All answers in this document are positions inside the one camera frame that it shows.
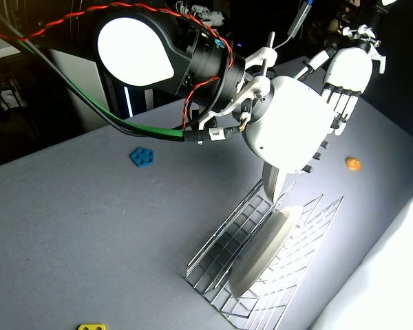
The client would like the grey cable adapter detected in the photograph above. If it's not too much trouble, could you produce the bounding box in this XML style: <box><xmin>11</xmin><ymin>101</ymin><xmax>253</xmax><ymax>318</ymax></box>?
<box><xmin>273</xmin><ymin>0</ymin><xmax>314</xmax><ymax>49</ymax></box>

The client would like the metal wire dish rack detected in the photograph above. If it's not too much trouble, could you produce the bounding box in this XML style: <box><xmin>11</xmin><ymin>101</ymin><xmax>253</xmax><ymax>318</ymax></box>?
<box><xmin>184</xmin><ymin>178</ymin><xmax>345</xmax><ymax>330</ymax></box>

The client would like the blue pentagon block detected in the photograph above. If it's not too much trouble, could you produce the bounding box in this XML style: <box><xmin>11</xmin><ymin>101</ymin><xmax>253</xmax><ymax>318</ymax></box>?
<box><xmin>129</xmin><ymin>147</ymin><xmax>157</xmax><ymax>168</ymax></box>

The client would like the spare white robot hand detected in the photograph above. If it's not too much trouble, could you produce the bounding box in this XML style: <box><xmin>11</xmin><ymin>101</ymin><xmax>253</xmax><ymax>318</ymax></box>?
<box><xmin>175</xmin><ymin>1</ymin><xmax>228</xmax><ymax>27</ymax></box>

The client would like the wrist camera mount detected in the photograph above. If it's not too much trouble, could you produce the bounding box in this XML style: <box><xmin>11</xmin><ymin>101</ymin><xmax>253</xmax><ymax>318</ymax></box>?
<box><xmin>199</xmin><ymin>31</ymin><xmax>279</xmax><ymax>133</ymax></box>
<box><xmin>342</xmin><ymin>24</ymin><xmax>388</xmax><ymax>75</ymax></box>

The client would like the grey table cloth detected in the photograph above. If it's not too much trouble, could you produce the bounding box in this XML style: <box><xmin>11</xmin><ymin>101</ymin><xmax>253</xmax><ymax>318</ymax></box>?
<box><xmin>0</xmin><ymin>56</ymin><xmax>413</xmax><ymax>330</ymax></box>

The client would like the green cable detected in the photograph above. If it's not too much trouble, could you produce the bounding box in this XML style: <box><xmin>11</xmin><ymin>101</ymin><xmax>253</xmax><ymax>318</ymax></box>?
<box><xmin>20</xmin><ymin>37</ymin><xmax>187</xmax><ymax>142</ymax></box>

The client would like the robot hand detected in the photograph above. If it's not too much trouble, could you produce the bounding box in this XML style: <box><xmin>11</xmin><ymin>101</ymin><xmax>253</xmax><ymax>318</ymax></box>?
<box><xmin>243</xmin><ymin>74</ymin><xmax>335</xmax><ymax>175</ymax></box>
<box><xmin>297</xmin><ymin>44</ymin><xmax>373</xmax><ymax>137</ymax></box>

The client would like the red twisted cable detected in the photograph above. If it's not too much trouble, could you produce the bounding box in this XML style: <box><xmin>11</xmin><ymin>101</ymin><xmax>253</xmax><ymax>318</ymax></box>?
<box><xmin>0</xmin><ymin>1</ymin><xmax>235</xmax><ymax>130</ymax></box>

